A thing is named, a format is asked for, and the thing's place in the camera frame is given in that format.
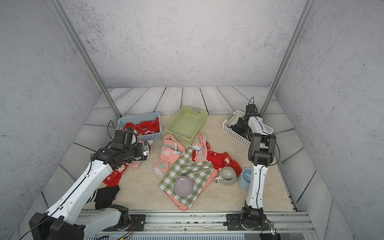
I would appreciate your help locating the light blue mug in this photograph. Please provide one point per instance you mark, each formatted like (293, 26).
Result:
(244, 179)

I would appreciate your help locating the metal frame post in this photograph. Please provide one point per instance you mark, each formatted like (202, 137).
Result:
(69, 28)
(308, 7)

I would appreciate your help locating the metal tongs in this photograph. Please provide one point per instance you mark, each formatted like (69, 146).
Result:
(194, 169)

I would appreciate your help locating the red fluffy sock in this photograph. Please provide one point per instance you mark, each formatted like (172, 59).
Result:
(144, 127)

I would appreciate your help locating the red sock centre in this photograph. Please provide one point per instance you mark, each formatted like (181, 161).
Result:
(220, 161)

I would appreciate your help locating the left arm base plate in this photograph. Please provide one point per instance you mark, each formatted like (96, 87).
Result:
(136, 223)

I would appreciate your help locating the green checkered cloth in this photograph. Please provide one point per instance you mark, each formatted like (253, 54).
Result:
(199, 178)

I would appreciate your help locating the blue plastic basket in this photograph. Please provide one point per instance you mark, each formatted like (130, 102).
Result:
(136, 119)

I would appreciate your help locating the striped ceramic mug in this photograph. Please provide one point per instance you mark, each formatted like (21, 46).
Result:
(226, 177)

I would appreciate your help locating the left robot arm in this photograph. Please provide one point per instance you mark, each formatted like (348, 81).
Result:
(60, 221)

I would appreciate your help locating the black sock at edge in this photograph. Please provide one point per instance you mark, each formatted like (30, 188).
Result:
(104, 197)

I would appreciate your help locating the green plastic basket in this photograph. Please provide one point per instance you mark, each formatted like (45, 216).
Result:
(187, 124)

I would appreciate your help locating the pink sock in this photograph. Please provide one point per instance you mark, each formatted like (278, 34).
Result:
(199, 146)
(171, 151)
(134, 164)

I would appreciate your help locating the white plastic basket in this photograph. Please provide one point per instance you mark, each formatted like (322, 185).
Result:
(232, 120)

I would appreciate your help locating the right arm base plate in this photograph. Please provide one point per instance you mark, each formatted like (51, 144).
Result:
(234, 223)

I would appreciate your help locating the front aluminium rail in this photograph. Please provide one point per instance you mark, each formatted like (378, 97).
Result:
(171, 225)

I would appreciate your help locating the right metal frame post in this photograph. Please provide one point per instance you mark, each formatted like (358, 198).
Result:
(308, 7)

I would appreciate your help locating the left metal frame post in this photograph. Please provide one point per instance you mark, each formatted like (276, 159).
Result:
(69, 28)

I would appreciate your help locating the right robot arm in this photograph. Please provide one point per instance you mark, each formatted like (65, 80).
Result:
(261, 154)

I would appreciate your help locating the pink tray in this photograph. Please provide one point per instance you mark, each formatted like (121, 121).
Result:
(182, 207)

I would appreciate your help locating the red snowman sock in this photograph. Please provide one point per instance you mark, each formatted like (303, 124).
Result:
(113, 179)

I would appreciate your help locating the grey upturned bowl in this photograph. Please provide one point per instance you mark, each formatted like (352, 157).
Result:
(183, 186)

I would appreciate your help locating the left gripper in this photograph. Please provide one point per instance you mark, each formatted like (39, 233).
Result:
(141, 151)

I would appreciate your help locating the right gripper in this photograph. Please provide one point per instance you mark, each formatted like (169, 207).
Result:
(239, 124)

